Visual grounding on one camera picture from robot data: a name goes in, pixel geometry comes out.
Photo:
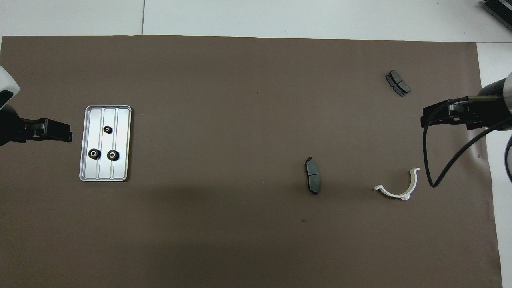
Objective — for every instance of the brown table mat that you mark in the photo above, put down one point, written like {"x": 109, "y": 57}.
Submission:
{"x": 260, "y": 80}

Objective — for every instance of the silver metal tray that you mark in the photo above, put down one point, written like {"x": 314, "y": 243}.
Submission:
{"x": 122, "y": 140}

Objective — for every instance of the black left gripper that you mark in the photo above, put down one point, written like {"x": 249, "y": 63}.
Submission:
{"x": 16, "y": 130}

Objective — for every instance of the large black bearing gear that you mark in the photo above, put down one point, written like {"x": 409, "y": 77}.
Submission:
{"x": 113, "y": 154}
{"x": 94, "y": 153}

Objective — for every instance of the white curved plastic bracket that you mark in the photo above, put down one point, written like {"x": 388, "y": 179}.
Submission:
{"x": 412, "y": 186}

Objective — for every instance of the short dark grey brake pad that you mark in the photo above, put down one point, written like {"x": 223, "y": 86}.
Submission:
{"x": 398, "y": 83}

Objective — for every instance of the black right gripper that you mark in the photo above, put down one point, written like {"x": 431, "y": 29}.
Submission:
{"x": 492, "y": 110}

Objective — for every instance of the long dark grey brake pad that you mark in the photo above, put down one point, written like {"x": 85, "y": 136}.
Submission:
{"x": 312, "y": 176}

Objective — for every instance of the black ribbed device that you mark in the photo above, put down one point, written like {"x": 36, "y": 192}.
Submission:
{"x": 500, "y": 10}

